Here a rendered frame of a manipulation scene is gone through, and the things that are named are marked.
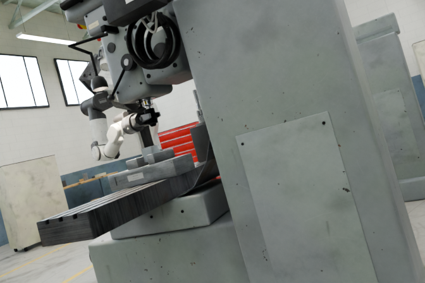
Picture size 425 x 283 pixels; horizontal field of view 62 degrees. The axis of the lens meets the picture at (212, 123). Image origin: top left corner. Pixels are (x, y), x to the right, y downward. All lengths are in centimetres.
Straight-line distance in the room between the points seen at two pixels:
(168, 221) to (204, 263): 21
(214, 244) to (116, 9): 88
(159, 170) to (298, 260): 62
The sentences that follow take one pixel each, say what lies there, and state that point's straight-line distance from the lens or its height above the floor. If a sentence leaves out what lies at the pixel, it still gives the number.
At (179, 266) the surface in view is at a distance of 150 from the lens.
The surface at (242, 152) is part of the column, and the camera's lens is 115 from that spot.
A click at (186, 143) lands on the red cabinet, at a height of 110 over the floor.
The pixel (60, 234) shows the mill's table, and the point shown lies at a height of 91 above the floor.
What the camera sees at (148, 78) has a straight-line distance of 145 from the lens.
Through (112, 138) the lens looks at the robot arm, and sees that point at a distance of 178.
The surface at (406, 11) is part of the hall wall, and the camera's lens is 1046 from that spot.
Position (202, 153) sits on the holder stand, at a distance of 187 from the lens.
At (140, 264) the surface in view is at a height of 64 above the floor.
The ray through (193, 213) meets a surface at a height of 82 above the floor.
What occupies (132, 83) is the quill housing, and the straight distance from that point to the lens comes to 153.
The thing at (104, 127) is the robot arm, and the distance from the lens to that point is 200.
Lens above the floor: 106
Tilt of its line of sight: 2 degrees up
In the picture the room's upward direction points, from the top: 16 degrees counter-clockwise
